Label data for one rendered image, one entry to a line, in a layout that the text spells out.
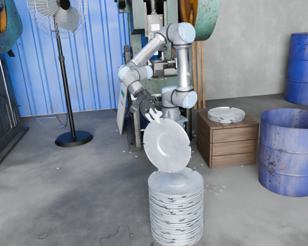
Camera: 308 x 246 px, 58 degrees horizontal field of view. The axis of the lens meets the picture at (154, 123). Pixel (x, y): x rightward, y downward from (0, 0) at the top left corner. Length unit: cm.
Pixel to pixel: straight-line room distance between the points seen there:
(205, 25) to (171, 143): 130
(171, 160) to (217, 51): 286
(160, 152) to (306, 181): 102
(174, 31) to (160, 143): 72
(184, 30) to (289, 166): 105
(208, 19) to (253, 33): 192
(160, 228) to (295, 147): 94
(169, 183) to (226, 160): 89
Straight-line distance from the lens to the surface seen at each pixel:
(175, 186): 146
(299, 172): 198
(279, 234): 176
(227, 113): 230
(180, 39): 176
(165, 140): 144
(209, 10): 243
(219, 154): 224
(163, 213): 147
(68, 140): 294
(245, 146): 229
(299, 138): 187
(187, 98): 182
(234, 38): 420
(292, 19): 460
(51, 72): 389
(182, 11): 303
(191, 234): 156
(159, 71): 255
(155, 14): 261
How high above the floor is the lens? 110
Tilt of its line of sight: 20 degrees down
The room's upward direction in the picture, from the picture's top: 3 degrees counter-clockwise
